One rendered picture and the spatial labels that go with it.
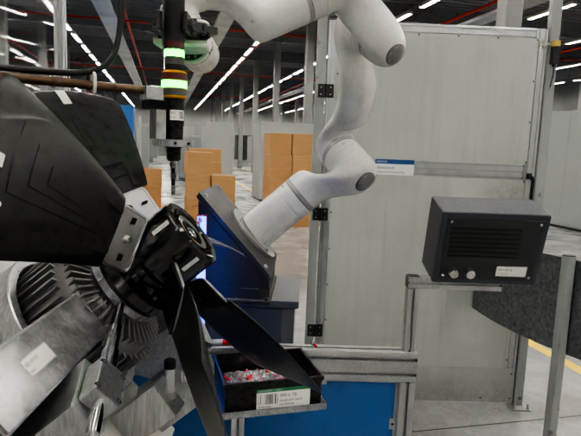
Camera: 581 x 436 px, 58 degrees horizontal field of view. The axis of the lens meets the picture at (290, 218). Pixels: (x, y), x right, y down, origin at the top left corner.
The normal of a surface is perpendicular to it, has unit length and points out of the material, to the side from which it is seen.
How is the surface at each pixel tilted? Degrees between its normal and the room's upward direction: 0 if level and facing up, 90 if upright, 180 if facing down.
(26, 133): 75
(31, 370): 50
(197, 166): 90
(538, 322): 90
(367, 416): 90
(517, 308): 90
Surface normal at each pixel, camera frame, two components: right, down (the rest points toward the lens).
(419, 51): 0.01, 0.14
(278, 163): 0.23, 0.14
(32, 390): 0.79, -0.61
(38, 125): 0.90, -0.22
